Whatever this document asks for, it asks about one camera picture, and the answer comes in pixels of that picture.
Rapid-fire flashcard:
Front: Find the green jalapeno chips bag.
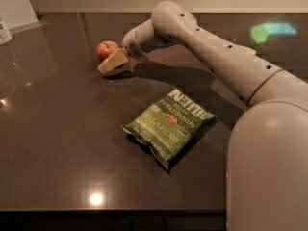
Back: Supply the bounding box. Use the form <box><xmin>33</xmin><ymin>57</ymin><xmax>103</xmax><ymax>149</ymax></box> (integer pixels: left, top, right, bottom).
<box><xmin>122</xmin><ymin>88</ymin><xmax>216</xmax><ymax>169</ymax></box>

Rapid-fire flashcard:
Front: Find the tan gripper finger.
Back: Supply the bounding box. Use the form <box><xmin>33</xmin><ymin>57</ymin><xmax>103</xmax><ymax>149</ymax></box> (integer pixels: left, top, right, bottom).
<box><xmin>98</xmin><ymin>48</ymin><xmax>129</xmax><ymax>74</ymax></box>

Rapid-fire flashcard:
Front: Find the yellow sponge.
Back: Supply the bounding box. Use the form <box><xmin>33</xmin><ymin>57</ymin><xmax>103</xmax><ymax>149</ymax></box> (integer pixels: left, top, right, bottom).
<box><xmin>239</xmin><ymin>45</ymin><xmax>256</xmax><ymax>55</ymax></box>

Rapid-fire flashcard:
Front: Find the white bottle with label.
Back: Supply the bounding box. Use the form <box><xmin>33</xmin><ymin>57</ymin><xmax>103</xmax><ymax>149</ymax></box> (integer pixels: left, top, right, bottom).
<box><xmin>0</xmin><ymin>18</ymin><xmax>13</xmax><ymax>45</ymax></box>

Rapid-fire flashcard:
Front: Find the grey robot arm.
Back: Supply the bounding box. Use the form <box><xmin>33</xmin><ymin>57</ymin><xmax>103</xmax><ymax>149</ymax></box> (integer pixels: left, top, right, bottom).
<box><xmin>98</xmin><ymin>1</ymin><xmax>308</xmax><ymax>231</ymax></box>

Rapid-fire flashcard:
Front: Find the white slanted board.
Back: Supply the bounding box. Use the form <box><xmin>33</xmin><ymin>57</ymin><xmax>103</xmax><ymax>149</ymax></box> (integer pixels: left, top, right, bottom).
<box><xmin>0</xmin><ymin>0</ymin><xmax>38</xmax><ymax>29</ymax></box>

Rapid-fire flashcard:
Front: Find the red apple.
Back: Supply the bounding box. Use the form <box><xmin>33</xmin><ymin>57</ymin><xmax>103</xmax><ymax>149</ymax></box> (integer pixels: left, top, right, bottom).
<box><xmin>96</xmin><ymin>40</ymin><xmax>118</xmax><ymax>62</ymax></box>

